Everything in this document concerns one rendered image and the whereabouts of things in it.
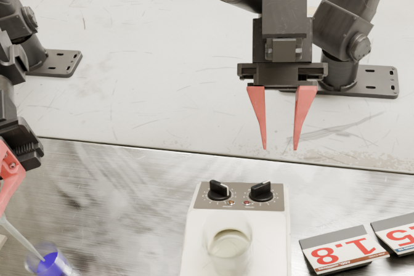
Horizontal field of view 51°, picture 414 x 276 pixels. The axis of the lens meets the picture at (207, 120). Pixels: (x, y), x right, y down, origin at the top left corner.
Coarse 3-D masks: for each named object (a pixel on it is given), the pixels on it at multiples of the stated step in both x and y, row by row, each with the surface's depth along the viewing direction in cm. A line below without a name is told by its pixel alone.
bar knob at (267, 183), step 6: (252, 186) 57; (258, 186) 57; (264, 186) 57; (270, 186) 58; (252, 192) 56; (258, 192) 57; (264, 192) 57; (270, 192) 58; (252, 198) 57; (258, 198) 56; (264, 198) 56; (270, 198) 57
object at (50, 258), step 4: (56, 252) 58; (44, 256) 58; (48, 256) 58; (52, 256) 58; (56, 256) 58; (48, 260) 58; (52, 260) 58; (40, 264) 58; (44, 264) 58; (48, 264) 57; (40, 268) 57; (44, 268) 57
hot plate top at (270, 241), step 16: (192, 224) 52; (256, 224) 51; (272, 224) 51; (192, 240) 50; (256, 240) 50; (272, 240) 49; (192, 256) 49; (256, 256) 48; (272, 256) 48; (192, 272) 48; (208, 272) 48; (256, 272) 47; (272, 272) 47
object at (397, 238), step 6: (402, 228) 57; (408, 228) 56; (384, 234) 56; (390, 234) 56; (396, 234) 55; (402, 234) 55; (408, 234) 55; (390, 240) 54; (396, 240) 54; (402, 240) 54; (408, 240) 53; (396, 246) 53; (402, 246) 52
